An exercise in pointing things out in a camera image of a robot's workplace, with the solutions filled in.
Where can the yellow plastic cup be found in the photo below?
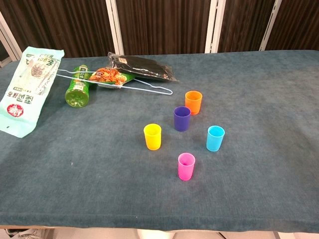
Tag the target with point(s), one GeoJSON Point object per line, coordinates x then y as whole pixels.
{"type": "Point", "coordinates": [152, 139]}

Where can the purple plastic cup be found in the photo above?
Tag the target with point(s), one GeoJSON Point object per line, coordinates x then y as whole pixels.
{"type": "Point", "coordinates": [182, 122]}

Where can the blue plastic cup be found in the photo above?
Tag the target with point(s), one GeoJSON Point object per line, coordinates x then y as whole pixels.
{"type": "Point", "coordinates": [214, 142]}

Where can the orange plastic cup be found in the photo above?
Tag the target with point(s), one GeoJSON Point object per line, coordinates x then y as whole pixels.
{"type": "Point", "coordinates": [193, 104]}

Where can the black garment in clear bag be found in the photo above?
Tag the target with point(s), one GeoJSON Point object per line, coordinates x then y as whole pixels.
{"type": "Point", "coordinates": [142, 66]}

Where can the pink plastic cup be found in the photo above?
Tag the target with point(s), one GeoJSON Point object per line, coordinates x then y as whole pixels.
{"type": "Point", "coordinates": [186, 170]}

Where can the orange snack packet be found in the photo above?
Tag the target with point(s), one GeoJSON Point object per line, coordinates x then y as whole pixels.
{"type": "Point", "coordinates": [109, 76]}

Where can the blue-green tablecloth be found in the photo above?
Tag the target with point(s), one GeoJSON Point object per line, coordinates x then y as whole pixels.
{"type": "Point", "coordinates": [99, 174]}

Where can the green tea bottle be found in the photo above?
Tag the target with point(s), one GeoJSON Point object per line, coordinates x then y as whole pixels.
{"type": "Point", "coordinates": [77, 94]}

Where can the pale teal snack bag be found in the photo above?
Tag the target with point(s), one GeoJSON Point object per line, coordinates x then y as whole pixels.
{"type": "Point", "coordinates": [25, 87]}

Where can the white sneaker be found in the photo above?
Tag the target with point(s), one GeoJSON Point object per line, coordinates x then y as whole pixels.
{"type": "Point", "coordinates": [27, 234]}

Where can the white partition post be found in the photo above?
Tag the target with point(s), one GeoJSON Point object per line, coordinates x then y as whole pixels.
{"type": "Point", "coordinates": [270, 25]}
{"type": "Point", "coordinates": [214, 25]}
{"type": "Point", "coordinates": [10, 42]}
{"type": "Point", "coordinates": [114, 30]}

